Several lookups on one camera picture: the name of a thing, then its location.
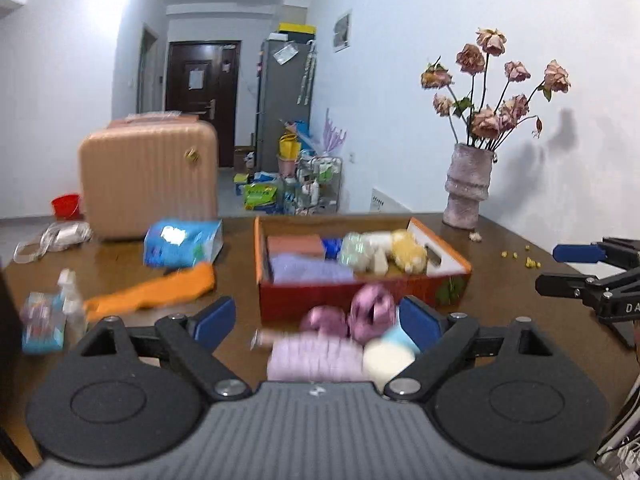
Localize grey refrigerator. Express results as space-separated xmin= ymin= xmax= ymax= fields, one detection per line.
xmin=255 ymin=37 xmax=317 ymax=174

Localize beige ribbed suitcase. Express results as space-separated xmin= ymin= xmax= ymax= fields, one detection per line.
xmin=78 ymin=112 xmax=220 ymax=241

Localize lavender towel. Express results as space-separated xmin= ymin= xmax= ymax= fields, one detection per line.
xmin=266 ymin=336 xmax=367 ymax=382

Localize orange cloth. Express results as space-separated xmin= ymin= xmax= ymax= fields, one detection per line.
xmin=82 ymin=262 xmax=217 ymax=322

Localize pink layered sponge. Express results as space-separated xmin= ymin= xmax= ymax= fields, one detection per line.
xmin=266 ymin=234 xmax=326 ymax=262

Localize red cardboard box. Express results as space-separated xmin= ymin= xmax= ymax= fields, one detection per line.
xmin=253 ymin=215 xmax=473 ymax=324

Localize grey side door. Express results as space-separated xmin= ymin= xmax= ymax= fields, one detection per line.
xmin=137 ymin=25 xmax=161 ymax=116

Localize scattered yellow flower bits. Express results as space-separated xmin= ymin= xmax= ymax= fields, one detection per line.
xmin=500 ymin=245 xmax=544 ymax=269

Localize blue wet wipes pack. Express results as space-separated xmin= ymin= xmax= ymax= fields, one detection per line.
xmin=144 ymin=218 xmax=224 ymax=269

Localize yellow plush toy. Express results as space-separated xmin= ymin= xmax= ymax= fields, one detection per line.
xmin=390 ymin=230 xmax=429 ymax=275

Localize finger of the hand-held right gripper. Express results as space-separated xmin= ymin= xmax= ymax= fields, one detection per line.
xmin=535 ymin=271 xmax=607 ymax=307
xmin=552 ymin=237 xmax=640 ymax=266

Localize dark brown entrance door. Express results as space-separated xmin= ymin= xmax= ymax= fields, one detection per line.
xmin=165 ymin=41 xmax=243 ymax=169

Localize purple umbrella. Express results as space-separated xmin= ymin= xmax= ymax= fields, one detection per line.
xmin=322 ymin=108 xmax=347 ymax=157

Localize white wedge makeup sponge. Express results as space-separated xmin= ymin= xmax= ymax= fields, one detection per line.
xmin=369 ymin=247 xmax=392 ymax=275

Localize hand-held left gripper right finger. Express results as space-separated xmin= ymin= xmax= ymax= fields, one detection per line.
xmin=382 ymin=295 xmax=562 ymax=404

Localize white wall panel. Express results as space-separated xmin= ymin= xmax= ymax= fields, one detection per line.
xmin=370 ymin=187 xmax=412 ymax=214

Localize small clear spray bottle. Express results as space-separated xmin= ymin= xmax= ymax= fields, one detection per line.
xmin=57 ymin=269 xmax=87 ymax=342

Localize pink ribbed vase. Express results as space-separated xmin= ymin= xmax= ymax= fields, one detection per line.
xmin=443 ymin=143 xmax=496 ymax=230

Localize red plastic bucket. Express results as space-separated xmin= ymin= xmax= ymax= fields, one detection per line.
xmin=51 ymin=193 xmax=82 ymax=220

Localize dried pink roses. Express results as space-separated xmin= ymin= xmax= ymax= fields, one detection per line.
xmin=420 ymin=28 xmax=572 ymax=152

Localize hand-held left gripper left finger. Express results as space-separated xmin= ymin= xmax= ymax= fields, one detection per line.
xmin=75 ymin=296 xmax=254 ymax=402

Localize white round puff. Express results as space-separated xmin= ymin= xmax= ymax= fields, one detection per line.
xmin=362 ymin=341 xmax=417 ymax=394

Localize small blue pink packet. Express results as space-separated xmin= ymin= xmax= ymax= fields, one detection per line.
xmin=21 ymin=292 xmax=67 ymax=354

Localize clear plastic pack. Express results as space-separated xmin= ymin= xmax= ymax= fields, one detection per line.
xmin=340 ymin=231 xmax=377 ymax=271

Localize green white packet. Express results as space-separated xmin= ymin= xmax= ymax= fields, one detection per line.
xmin=243 ymin=183 xmax=279 ymax=211

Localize light blue egg sponge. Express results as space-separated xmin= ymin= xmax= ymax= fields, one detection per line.
xmin=380 ymin=325 xmax=422 ymax=357

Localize metal storage cart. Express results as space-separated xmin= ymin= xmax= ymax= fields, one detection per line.
xmin=294 ymin=156 xmax=344 ymax=214

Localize purple burlap drawstring pouch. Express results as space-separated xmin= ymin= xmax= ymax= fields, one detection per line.
xmin=270 ymin=254 xmax=356 ymax=284

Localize clear plastic bag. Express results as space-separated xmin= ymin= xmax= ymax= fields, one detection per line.
xmin=13 ymin=221 xmax=94 ymax=264

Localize yellow bag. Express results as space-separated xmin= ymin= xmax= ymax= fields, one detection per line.
xmin=278 ymin=132 xmax=301 ymax=159

